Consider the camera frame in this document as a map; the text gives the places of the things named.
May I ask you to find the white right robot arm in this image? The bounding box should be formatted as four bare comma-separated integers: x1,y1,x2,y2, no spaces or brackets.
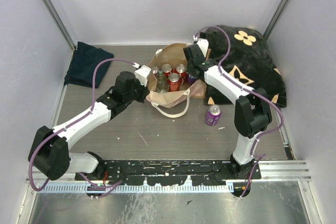
183,44,272,179

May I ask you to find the black floral plush blanket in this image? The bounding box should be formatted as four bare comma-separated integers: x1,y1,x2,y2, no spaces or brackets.
199,25,287,108

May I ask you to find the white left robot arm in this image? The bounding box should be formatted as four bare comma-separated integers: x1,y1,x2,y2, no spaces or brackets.
28,68,151,180

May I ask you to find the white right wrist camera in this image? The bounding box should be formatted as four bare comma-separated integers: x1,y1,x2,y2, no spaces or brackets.
193,35,209,58

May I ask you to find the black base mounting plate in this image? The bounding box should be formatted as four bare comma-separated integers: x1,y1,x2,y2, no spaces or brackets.
85,159,261,186

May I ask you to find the red coke can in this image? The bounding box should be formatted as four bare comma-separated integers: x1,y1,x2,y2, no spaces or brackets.
167,73,182,92
161,63,173,77
174,64,187,85

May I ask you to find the dark navy folded cloth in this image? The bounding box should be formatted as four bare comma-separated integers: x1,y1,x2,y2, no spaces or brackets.
64,41,114,88

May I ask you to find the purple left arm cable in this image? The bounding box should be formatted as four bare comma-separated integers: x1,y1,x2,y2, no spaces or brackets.
28,58,140,198

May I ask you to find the tan burlap canvas bag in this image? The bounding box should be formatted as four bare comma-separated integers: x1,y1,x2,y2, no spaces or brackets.
146,43,206,118

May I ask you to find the green cap glass bottle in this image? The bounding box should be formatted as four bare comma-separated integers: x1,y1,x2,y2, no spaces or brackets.
156,70,169,93

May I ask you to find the purple Fanta can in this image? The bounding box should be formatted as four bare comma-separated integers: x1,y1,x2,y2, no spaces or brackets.
205,104,222,126
186,73,197,85

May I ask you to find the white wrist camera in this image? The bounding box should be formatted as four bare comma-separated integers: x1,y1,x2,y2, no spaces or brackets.
193,35,209,58
133,62,152,87

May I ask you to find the aluminium frame rail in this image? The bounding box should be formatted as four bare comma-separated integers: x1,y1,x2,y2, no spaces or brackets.
42,0,77,49

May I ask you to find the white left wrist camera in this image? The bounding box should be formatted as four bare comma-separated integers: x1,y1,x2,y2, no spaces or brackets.
133,62,152,87

